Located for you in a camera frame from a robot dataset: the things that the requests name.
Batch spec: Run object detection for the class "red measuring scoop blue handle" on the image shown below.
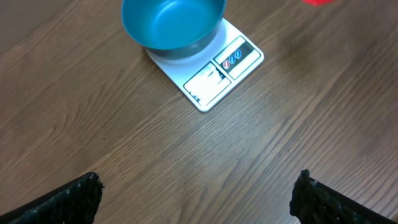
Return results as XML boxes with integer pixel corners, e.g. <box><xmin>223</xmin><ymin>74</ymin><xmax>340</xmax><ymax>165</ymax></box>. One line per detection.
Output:
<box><xmin>302</xmin><ymin>0</ymin><xmax>336</xmax><ymax>7</ymax></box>

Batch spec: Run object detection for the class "blue metal bowl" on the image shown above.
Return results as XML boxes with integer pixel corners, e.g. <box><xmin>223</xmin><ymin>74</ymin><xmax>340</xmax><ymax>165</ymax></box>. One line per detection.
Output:
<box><xmin>121</xmin><ymin>0</ymin><xmax>227</xmax><ymax>59</ymax></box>

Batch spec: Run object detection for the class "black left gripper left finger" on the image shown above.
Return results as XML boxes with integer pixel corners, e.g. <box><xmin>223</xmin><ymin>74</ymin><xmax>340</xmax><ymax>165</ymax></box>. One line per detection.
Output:
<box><xmin>1</xmin><ymin>172</ymin><xmax>104</xmax><ymax>224</ymax></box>

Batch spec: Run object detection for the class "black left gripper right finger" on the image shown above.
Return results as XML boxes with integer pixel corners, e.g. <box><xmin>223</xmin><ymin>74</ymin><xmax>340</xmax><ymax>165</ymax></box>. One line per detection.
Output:
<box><xmin>289</xmin><ymin>169</ymin><xmax>397</xmax><ymax>224</ymax></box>

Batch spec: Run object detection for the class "white digital kitchen scale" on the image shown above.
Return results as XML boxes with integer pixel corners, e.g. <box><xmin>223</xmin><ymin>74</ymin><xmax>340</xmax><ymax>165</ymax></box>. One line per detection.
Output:
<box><xmin>147</xmin><ymin>19</ymin><xmax>264</xmax><ymax>113</ymax></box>

